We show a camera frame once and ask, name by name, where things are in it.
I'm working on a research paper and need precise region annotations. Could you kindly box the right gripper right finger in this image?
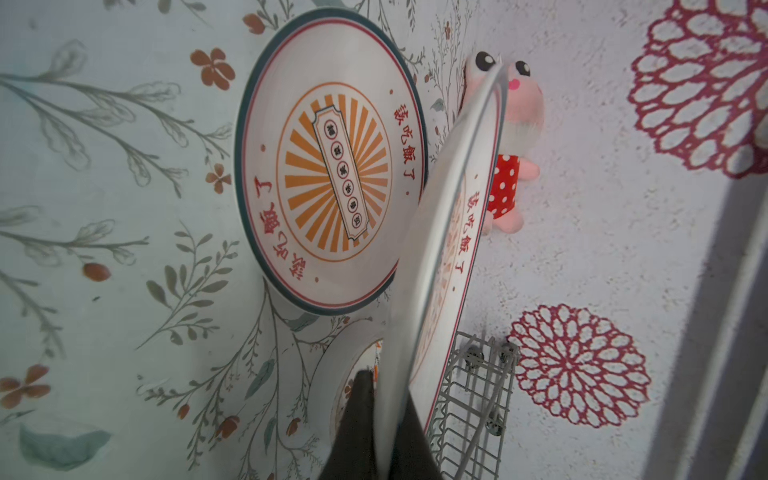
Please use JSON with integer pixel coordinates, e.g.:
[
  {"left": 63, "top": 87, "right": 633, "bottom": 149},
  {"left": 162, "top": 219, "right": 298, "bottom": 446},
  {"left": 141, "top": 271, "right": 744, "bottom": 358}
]
[{"left": 389, "top": 396, "right": 442, "bottom": 480}]

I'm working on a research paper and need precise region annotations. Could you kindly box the tape roll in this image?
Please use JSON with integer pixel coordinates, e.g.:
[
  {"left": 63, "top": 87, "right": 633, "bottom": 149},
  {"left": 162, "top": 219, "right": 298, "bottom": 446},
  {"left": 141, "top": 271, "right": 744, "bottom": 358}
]
[{"left": 308, "top": 317, "right": 384, "bottom": 447}]

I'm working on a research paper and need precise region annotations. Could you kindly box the grey wire dish rack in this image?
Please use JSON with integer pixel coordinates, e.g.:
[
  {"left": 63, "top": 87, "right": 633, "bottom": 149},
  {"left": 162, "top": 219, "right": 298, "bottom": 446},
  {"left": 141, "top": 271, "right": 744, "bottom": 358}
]
[{"left": 427, "top": 332, "right": 520, "bottom": 479}]

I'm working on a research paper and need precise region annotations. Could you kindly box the pink plush toy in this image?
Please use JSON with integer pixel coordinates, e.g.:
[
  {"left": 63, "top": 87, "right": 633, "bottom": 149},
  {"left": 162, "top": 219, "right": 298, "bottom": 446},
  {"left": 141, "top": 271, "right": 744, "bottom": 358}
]
[{"left": 483, "top": 60, "right": 545, "bottom": 234}]

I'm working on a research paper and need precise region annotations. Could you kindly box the round white plate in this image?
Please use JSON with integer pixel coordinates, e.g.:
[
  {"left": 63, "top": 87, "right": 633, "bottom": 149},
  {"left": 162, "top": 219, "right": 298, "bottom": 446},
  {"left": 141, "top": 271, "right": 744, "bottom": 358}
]
[
  {"left": 373, "top": 65, "right": 508, "bottom": 479},
  {"left": 233, "top": 7, "right": 428, "bottom": 316}
]

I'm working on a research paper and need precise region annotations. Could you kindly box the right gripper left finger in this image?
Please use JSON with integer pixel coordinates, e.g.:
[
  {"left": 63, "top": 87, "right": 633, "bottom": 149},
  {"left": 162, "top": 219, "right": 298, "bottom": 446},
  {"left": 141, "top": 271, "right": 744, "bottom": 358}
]
[{"left": 319, "top": 370, "right": 376, "bottom": 480}]

